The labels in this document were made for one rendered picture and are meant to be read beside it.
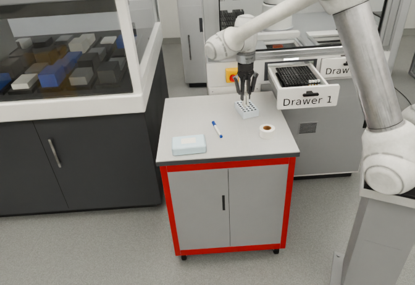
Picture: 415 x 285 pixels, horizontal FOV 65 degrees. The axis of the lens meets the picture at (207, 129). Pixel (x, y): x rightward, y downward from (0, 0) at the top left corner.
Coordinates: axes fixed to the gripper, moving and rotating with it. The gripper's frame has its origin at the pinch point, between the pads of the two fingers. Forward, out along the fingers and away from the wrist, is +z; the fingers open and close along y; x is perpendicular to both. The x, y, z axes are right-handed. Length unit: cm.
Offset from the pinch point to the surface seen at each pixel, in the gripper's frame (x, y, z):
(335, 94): -18.8, 38.0, -4.3
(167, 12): 357, 23, 35
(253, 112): -5.2, 2.3, 5.0
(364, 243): -67, 27, 41
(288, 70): 12.0, 29.8, -6.0
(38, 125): 35, -106, 11
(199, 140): -20.5, -30.2, 3.6
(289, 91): -13.4, 17.0, -7.2
